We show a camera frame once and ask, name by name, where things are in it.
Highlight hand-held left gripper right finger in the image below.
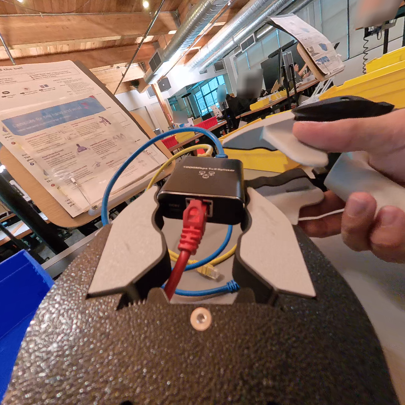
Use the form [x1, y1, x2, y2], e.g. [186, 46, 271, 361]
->
[232, 187, 317, 306]

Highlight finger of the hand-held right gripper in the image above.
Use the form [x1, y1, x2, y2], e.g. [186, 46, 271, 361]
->
[221, 118, 329, 167]
[248, 169, 326, 224]

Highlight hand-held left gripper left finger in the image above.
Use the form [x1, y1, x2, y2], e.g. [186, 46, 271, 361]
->
[87, 186, 172, 309]

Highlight blue network cable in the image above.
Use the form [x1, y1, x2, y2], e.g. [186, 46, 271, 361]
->
[101, 127, 240, 296]

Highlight red network cable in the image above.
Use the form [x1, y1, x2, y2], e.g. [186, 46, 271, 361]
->
[164, 199, 208, 300]

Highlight black network splitter box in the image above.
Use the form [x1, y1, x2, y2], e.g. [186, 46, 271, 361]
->
[157, 156, 246, 226]

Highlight yellow network cable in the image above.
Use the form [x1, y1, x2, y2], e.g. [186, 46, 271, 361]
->
[146, 144, 238, 279]

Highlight blue plastic bin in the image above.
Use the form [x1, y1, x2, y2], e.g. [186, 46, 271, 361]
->
[0, 249, 55, 402]

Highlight grey desk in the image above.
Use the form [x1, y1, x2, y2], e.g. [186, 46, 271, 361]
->
[43, 168, 405, 405]

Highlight person's right hand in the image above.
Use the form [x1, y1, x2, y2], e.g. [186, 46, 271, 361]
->
[292, 109, 405, 265]

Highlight yellow storage basket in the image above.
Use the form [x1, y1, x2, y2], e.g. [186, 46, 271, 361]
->
[175, 131, 203, 143]

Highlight black screen on stand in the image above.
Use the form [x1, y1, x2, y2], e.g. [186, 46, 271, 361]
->
[261, 41, 304, 92]

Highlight wooden instruction board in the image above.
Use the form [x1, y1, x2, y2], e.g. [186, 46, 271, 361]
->
[269, 14, 345, 83]
[0, 60, 176, 228]

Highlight black stand pole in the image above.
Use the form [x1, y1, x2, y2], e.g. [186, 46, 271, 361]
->
[0, 172, 68, 254]

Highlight silver ventilation duct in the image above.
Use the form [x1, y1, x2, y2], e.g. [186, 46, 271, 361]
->
[144, 0, 317, 84]

